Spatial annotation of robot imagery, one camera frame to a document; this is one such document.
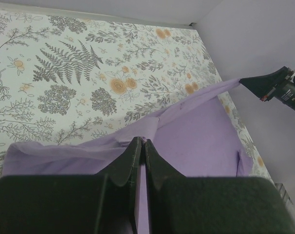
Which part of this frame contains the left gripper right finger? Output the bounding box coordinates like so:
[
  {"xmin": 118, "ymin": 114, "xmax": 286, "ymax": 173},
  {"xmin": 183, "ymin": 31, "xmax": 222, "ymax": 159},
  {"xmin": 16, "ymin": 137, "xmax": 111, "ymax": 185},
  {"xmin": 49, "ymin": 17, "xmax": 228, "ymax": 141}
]
[{"xmin": 145, "ymin": 140, "xmax": 295, "ymax": 234}]

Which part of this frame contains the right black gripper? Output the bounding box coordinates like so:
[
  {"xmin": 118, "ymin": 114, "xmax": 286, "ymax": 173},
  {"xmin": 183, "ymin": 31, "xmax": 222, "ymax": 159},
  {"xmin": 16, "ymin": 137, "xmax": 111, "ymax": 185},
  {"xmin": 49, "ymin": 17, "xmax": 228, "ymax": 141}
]
[{"xmin": 239, "ymin": 66, "xmax": 295, "ymax": 111}]

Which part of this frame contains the purple t shirt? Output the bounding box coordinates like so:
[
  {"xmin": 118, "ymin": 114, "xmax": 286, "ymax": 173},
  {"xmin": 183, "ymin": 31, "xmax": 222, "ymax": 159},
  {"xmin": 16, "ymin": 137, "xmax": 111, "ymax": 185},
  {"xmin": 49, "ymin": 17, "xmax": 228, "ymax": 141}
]
[{"xmin": 1, "ymin": 78, "xmax": 254, "ymax": 234}]

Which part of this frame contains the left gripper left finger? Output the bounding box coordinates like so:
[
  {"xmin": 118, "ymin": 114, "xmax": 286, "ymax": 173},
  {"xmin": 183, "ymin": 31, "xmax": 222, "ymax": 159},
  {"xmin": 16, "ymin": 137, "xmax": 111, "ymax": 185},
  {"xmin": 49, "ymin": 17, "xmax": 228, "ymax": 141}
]
[{"xmin": 0, "ymin": 137, "xmax": 142, "ymax": 234}]

